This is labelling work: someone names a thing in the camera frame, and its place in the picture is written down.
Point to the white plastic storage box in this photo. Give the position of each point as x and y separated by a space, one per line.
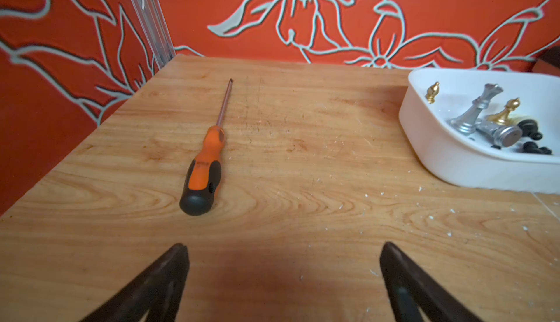
472 161

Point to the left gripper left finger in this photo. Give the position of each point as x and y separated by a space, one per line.
154 295

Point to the black king chess piece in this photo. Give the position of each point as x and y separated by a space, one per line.
531 147

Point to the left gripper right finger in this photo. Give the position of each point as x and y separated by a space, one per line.
413 294

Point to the gold bishop chess piece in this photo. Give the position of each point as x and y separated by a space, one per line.
432 92

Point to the gold pawn chess piece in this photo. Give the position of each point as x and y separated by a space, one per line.
502 118

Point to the black tool case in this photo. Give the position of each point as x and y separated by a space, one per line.
548 63

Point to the orange handled screwdriver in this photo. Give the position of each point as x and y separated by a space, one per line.
205 171

